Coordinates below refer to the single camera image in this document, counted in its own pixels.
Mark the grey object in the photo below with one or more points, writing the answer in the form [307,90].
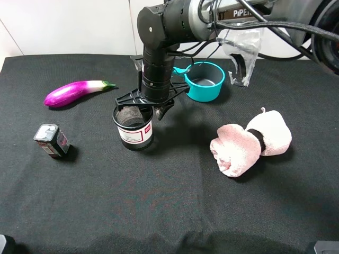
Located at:
[326,247]
[3,243]

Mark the rolled pink towel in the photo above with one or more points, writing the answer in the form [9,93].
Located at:
[237,150]

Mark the small black box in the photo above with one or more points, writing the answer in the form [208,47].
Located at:
[52,140]

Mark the teal saucepan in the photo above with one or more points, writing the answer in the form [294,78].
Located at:
[204,78]

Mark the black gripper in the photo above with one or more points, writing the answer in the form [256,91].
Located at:
[154,86]

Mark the black mesh pen cup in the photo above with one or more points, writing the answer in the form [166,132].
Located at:
[135,136]

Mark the clear plastic wrap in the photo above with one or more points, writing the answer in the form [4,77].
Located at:
[242,47]

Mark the grey object bottom right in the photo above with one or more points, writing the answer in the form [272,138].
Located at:
[326,247]

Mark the grey object bottom left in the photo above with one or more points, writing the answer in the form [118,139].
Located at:
[3,243]

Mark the black tablecloth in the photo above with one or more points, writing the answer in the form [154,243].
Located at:
[171,198]

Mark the purple toy eggplant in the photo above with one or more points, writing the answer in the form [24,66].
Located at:
[69,93]

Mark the black band on towel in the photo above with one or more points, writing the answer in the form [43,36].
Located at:
[259,136]

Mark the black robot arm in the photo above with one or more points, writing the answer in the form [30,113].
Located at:
[183,28]

